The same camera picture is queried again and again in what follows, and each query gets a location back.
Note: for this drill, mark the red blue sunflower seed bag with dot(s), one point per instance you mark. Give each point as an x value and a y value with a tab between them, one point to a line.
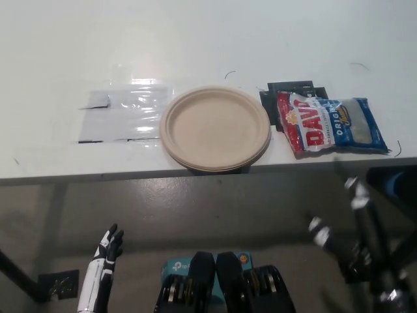
309	130

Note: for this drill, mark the teal tp-link box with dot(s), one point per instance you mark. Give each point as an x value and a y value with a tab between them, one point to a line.
172	265

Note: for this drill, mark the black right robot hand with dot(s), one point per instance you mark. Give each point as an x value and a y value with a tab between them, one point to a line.
361	228

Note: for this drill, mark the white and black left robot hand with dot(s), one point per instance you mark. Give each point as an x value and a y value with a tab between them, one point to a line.
94	280

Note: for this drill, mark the black and blue object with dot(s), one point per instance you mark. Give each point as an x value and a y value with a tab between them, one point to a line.
384	177

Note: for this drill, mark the clear plastic taped sheet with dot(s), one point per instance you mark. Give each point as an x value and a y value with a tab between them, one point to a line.
123	120

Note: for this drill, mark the black table leg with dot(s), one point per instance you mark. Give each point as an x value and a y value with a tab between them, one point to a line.
16	275

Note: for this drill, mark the beige paper plate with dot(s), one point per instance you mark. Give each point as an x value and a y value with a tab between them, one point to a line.
228	167
215	124

